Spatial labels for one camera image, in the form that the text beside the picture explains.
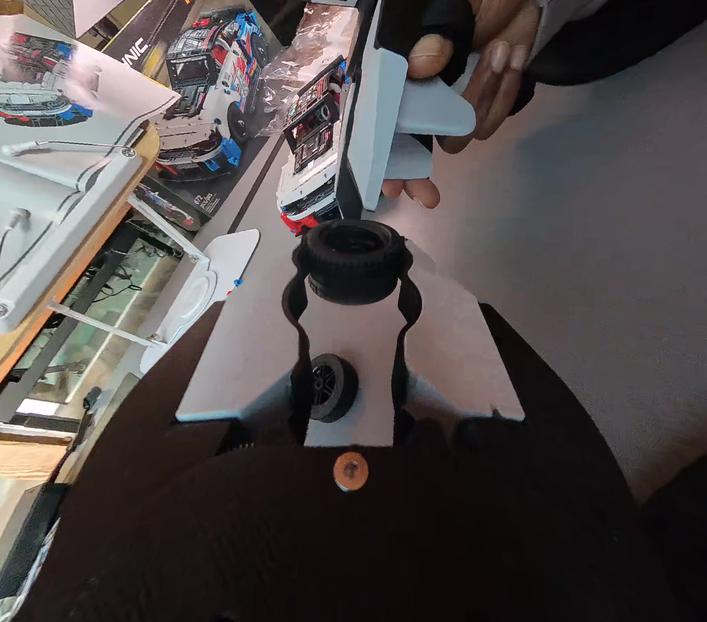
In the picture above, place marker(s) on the clear plastic bag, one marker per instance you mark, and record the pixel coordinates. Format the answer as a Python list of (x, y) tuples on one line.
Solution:
[(309, 42)]

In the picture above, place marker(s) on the instruction booklet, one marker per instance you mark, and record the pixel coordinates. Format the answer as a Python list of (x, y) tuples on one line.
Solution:
[(55, 97)]

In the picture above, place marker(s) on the black toy wheel rim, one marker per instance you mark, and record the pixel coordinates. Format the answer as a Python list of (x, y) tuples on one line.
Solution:
[(323, 384)]

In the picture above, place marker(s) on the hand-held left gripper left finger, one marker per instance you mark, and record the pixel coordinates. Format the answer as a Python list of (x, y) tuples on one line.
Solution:
[(243, 357)]

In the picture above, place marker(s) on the toy brick race car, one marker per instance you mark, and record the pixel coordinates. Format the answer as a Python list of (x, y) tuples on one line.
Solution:
[(309, 136)]

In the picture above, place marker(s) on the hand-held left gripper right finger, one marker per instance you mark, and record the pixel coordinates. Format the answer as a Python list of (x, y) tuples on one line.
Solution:
[(458, 357)]

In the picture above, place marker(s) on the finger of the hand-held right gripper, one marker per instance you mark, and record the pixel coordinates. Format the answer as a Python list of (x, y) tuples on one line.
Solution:
[(348, 191), (378, 125)]

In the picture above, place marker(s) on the black toy set box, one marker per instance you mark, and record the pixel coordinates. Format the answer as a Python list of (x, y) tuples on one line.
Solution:
[(188, 81)]

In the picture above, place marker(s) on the black rubber toy tyre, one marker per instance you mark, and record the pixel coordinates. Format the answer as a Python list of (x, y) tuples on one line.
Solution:
[(345, 390), (353, 279)]

